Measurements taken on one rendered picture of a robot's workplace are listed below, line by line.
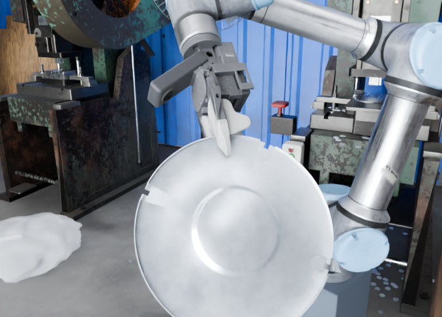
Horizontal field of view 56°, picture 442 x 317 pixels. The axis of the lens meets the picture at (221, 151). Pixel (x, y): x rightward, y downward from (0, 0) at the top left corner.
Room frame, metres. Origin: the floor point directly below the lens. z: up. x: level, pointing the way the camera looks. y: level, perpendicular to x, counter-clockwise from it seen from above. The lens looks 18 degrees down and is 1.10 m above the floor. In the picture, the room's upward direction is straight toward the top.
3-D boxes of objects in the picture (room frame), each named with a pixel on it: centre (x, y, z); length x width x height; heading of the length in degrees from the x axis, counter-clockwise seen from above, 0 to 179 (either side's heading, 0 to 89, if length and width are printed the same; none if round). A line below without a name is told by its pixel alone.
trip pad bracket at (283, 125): (1.65, -0.26, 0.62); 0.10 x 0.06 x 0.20; 64
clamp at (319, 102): (1.80, -0.48, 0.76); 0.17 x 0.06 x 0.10; 64
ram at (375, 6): (1.69, -0.62, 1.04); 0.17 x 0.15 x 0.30; 154
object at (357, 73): (1.73, -0.64, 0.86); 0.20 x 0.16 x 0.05; 64
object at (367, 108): (1.57, -0.56, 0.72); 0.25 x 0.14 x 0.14; 154
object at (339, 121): (1.72, -0.64, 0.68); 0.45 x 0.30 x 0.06; 64
